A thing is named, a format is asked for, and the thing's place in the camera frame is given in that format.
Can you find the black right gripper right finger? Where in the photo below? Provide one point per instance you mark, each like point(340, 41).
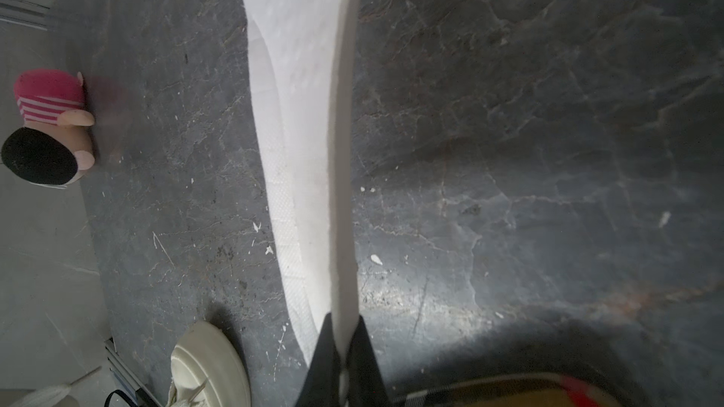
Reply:
point(366, 385)

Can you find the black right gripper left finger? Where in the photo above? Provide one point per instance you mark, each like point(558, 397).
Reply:
point(321, 386)

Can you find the cream sneaker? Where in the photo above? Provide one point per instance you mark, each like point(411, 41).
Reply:
point(206, 370)

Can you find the white shoe insole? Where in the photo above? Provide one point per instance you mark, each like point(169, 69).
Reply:
point(301, 63)

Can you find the pink plush doll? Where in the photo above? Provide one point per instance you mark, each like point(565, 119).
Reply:
point(53, 148)

